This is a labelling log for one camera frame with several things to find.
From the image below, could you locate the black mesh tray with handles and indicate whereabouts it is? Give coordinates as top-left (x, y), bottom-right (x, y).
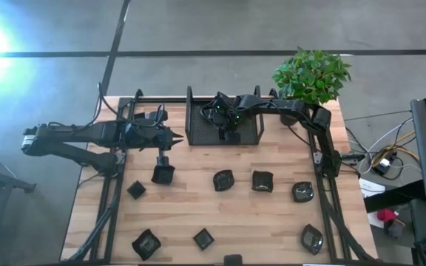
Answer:
top-left (185, 85), bottom-right (266, 146)

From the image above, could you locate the round wavy black plate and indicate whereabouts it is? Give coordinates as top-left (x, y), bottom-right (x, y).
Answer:
top-left (212, 169), bottom-right (235, 192)

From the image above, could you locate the yellow cable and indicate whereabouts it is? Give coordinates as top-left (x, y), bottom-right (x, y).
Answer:
top-left (370, 131), bottom-right (421, 167)

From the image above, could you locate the green potted plant black pot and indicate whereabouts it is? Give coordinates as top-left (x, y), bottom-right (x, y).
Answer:
top-left (271, 46), bottom-right (353, 126)

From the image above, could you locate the black power strip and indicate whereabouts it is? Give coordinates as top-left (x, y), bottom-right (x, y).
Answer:
top-left (340, 152), bottom-right (366, 166)

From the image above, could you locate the oval black plate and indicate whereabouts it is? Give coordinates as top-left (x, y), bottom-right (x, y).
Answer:
top-left (300, 223), bottom-right (325, 256)

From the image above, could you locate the large wavy black plate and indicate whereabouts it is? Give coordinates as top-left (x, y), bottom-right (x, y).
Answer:
top-left (131, 228), bottom-right (162, 262)

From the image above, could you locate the black table-level camera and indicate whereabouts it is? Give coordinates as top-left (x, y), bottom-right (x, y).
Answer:
top-left (223, 253), bottom-right (243, 266)

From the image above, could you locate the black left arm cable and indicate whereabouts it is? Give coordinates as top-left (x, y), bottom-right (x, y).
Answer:
top-left (96, 81), bottom-right (132, 125)

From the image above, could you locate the white floor cable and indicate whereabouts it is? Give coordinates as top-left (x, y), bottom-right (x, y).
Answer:
top-left (345, 121), bottom-right (413, 175)

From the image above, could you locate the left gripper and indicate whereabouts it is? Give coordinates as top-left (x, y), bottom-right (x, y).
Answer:
top-left (135, 120), bottom-right (184, 167)

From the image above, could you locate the square wavy black plate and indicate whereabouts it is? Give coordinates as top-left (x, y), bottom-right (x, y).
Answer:
top-left (251, 170), bottom-right (274, 194)

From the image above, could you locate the small red object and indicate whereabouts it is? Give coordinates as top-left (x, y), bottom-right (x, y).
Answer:
top-left (377, 208), bottom-right (397, 222)

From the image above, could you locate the small black object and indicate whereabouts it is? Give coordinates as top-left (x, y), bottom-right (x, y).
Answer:
top-left (385, 219), bottom-right (406, 239)

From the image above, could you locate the black and white power adapter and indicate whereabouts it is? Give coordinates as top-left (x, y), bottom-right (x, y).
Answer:
top-left (372, 157), bottom-right (393, 175)

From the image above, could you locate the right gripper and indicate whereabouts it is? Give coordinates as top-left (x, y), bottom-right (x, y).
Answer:
top-left (207, 106), bottom-right (244, 141)

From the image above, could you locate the white paper sheet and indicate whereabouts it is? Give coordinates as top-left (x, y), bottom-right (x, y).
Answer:
top-left (359, 177), bottom-right (386, 199)

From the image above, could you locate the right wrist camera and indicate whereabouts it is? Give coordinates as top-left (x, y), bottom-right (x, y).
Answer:
top-left (212, 92), bottom-right (236, 111)

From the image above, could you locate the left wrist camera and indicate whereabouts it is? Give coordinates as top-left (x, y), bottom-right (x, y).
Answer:
top-left (149, 109), bottom-right (169, 123)

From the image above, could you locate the rounded square black plate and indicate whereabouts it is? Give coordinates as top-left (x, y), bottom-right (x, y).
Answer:
top-left (291, 181), bottom-right (314, 203)

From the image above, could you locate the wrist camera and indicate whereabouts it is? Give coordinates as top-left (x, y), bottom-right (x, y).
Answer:
top-left (149, 109), bottom-right (169, 123)
top-left (212, 92), bottom-right (236, 111)

